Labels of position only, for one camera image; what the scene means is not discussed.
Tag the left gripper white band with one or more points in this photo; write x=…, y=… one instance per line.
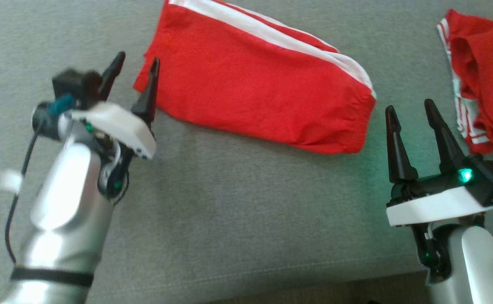
x=123, y=128

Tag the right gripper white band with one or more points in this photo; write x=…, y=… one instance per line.
x=436, y=207

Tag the red jersey with white trim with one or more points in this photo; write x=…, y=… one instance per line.
x=491, y=84

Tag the red shorts with white stripe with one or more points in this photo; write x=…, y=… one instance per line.
x=246, y=80

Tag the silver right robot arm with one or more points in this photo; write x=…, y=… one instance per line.
x=478, y=266

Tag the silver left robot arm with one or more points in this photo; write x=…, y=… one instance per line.
x=64, y=211

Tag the grey sofa seat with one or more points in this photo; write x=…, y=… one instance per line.
x=229, y=211

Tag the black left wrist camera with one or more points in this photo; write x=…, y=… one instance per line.
x=75, y=86

